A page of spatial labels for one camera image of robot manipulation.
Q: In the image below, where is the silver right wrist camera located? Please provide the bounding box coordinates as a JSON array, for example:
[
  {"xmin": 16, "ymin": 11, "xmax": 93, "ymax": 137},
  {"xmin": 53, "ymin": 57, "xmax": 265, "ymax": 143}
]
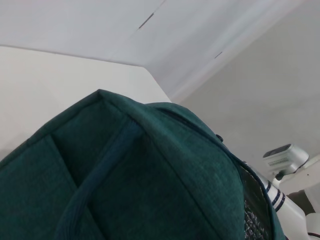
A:
[{"xmin": 262, "ymin": 143, "xmax": 310, "ymax": 181}]

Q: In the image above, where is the dark teal insulated bag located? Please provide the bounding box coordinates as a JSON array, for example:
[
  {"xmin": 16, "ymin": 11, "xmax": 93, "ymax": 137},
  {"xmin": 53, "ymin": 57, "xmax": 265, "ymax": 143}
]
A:
[{"xmin": 0, "ymin": 88, "xmax": 288, "ymax": 240}]

